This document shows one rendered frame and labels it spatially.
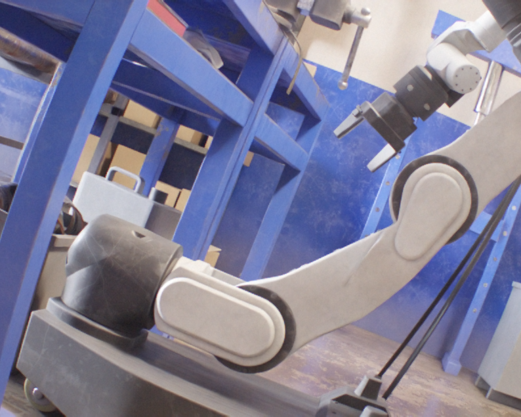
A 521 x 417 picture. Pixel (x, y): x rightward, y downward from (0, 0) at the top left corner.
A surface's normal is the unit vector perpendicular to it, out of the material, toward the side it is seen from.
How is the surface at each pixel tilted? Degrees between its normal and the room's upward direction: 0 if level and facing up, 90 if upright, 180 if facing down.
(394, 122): 113
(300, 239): 90
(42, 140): 90
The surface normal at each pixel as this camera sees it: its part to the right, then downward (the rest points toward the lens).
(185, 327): -0.08, -0.03
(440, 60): -0.61, -0.53
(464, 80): 0.29, 0.54
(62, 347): -0.39, -0.15
